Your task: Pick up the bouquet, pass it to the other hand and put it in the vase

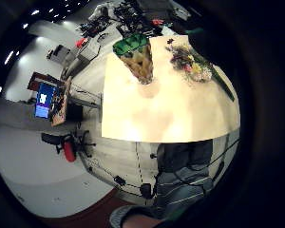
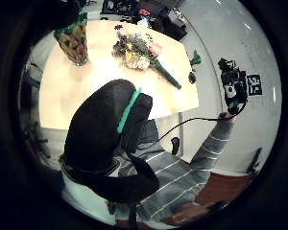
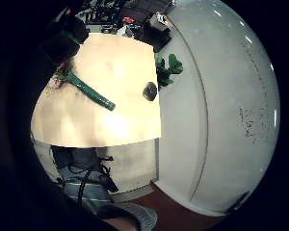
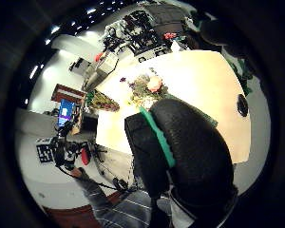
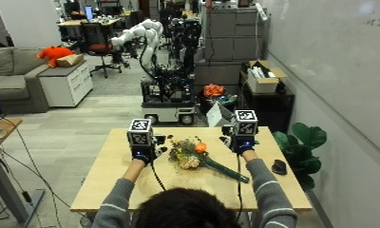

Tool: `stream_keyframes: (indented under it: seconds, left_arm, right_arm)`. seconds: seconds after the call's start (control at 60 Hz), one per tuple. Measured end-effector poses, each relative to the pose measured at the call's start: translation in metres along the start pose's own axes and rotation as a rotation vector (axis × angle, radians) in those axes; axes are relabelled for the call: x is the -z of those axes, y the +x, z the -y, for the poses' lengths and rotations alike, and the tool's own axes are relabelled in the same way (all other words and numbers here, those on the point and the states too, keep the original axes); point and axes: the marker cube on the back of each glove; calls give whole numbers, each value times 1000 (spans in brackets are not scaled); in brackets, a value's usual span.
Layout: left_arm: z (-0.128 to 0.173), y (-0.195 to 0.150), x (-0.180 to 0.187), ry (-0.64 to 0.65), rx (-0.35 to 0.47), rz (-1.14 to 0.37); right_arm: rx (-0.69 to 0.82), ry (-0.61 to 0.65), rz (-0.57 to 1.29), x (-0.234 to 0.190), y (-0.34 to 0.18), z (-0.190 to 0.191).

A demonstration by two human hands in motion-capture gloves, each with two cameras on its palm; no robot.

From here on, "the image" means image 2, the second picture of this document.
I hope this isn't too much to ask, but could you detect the small green object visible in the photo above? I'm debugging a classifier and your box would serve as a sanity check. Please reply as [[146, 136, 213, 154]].
[[189, 50, 203, 67]]

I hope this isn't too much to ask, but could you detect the small dark object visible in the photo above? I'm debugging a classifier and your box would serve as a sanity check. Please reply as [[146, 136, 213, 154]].
[[188, 71, 198, 85]]

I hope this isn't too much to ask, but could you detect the black cable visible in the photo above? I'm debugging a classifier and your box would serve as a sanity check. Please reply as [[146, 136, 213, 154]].
[[156, 101, 249, 143]]

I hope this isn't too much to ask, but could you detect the glass vase with colourful filling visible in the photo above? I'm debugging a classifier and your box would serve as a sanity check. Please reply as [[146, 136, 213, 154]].
[[53, 19, 89, 67]]

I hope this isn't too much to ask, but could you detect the white marker cube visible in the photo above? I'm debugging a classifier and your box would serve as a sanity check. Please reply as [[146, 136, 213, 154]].
[[246, 74, 264, 97]]

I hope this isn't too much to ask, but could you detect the the person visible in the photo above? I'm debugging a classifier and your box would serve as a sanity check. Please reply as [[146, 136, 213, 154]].
[[107, 119, 216, 223]]

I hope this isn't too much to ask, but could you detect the red-brown seat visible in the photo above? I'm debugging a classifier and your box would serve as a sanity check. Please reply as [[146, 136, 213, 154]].
[[158, 172, 254, 226]]

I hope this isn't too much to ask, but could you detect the pile of dark bags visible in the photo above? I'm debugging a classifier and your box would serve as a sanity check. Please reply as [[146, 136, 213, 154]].
[[100, 0, 188, 41]]

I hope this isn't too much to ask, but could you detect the mixed flower bouquet green wrap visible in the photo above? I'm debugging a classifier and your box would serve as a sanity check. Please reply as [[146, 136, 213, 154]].
[[111, 24, 182, 91]]

